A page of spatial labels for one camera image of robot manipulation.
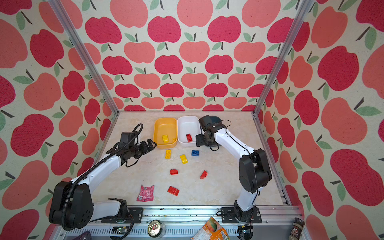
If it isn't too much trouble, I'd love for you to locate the blue lego brick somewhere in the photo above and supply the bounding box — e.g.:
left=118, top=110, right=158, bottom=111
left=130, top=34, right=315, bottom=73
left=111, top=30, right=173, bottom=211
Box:
left=191, top=150, right=200, bottom=157

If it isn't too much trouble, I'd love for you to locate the pink snack packet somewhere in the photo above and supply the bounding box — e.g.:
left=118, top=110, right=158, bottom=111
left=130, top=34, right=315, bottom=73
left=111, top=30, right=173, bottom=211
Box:
left=137, top=185, right=155, bottom=202

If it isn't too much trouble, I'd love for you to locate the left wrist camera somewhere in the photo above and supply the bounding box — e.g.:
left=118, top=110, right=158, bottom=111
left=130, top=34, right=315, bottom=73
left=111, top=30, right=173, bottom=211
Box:
left=119, top=131, right=139, bottom=148

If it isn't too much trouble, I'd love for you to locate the soda can top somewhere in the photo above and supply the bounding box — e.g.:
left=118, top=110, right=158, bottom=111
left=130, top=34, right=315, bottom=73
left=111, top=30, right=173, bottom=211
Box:
left=147, top=220, right=166, bottom=238

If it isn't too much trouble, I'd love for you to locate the yellow plastic container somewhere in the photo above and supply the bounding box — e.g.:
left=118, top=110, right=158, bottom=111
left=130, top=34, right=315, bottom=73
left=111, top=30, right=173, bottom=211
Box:
left=153, top=118, right=178, bottom=149

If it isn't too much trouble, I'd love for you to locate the front aluminium rail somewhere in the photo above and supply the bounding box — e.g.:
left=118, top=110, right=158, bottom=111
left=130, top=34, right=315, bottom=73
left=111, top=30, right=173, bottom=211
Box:
left=59, top=205, right=301, bottom=226

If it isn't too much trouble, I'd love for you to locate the orange snack bag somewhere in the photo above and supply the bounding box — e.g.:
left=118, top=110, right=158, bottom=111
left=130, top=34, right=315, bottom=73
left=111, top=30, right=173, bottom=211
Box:
left=191, top=217, right=230, bottom=240

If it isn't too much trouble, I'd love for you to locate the dark teal plastic container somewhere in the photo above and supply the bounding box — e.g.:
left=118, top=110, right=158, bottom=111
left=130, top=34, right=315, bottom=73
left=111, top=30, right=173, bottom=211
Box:
left=210, top=116, right=222, bottom=124

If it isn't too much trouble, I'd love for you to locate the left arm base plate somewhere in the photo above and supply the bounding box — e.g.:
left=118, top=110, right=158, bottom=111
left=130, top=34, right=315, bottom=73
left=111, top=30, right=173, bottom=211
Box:
left=101, top=207, right=143, bottom=225

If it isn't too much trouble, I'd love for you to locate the right aluminium frame post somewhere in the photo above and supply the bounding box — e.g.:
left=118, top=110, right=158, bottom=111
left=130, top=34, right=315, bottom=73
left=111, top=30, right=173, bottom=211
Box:
left=252, top=0, right=315, bottom=119

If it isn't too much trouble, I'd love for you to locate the yellow curved lego brick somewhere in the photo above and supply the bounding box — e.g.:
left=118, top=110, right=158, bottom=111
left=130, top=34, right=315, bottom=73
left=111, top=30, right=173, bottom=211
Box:
left=180, top=155, right=188, bottom=165

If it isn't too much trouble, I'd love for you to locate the white plastic container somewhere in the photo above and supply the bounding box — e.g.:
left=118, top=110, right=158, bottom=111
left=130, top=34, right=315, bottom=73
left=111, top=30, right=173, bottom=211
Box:
left=177, top=116, right=201, bottom=147

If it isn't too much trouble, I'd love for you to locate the dark glass jar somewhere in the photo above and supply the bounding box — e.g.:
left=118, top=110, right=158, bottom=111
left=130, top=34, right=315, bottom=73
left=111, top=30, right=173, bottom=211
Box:
left=288, top=218, right=305, bottom=240

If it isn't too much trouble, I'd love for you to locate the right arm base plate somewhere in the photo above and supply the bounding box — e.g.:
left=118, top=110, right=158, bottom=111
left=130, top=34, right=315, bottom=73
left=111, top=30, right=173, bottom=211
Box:
left=221, top=207, right=263, bottom=224

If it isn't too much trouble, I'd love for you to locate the red lego brick front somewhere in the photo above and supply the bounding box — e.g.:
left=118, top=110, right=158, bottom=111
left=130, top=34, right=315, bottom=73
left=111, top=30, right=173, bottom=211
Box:
left=167, top=186, right=180, bottom=196

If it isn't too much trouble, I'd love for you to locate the red curved lego brick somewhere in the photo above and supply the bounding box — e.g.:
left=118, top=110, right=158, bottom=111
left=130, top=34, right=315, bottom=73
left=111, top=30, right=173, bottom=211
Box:
left=170, top=169, right=179, bottom=175

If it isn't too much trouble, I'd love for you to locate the left aluminium frame post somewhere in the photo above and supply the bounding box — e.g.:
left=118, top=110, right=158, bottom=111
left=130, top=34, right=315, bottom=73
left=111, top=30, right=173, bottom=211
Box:
left=47, top=0, right=120, bottom=117

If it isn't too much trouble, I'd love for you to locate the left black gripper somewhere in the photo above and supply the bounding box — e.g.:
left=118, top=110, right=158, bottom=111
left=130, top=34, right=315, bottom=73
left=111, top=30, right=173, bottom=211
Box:
left=129, top=138, right=157, bottom=158

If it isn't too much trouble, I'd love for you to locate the red lego brick angled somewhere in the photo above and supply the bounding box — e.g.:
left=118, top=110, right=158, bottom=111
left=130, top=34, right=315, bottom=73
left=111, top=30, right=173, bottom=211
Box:
left=200, top=171, right=208, bottom=179

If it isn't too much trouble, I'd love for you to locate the aluminium frame post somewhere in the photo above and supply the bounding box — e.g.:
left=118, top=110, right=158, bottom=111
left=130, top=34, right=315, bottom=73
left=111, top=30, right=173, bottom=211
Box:
left=252, top=0, right=315, bottom=119
left=47, top=0, right=120, bottom=117

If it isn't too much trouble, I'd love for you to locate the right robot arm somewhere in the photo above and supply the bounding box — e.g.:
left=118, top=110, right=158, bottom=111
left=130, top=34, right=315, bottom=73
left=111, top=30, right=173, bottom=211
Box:
left=196, top=128, right=272, bottom=223

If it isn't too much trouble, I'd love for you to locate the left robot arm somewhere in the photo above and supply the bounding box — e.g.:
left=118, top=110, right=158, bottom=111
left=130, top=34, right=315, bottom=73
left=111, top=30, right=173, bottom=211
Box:
left=49, top=124, right=157, bottom=231

